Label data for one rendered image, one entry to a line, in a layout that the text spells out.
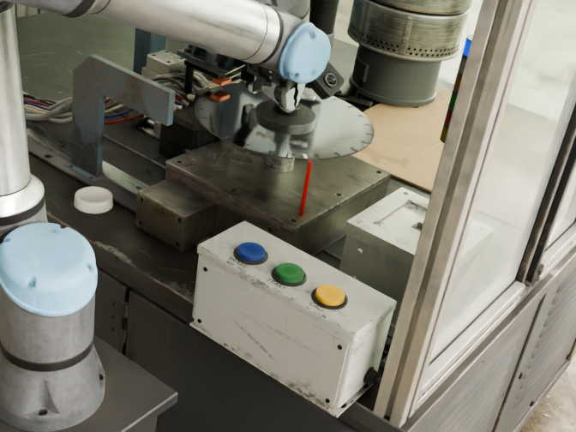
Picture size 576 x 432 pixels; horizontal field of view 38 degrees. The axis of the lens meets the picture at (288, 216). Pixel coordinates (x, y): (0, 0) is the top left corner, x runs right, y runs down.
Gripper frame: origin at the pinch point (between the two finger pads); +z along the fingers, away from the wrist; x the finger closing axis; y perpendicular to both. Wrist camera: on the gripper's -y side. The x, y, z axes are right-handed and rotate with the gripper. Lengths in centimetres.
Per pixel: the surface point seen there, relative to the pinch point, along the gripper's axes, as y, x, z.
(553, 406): -76, -27, 116
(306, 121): -2.3, -1.0, 3.3
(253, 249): -14.1, 31.0, -11.8
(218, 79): 18.0, -1.4, 6.8
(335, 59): 28, -66, 73
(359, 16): 18, -58, 40
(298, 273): -22.1, 31.2, -13.6
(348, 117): -6.3, -9.6, 8.6
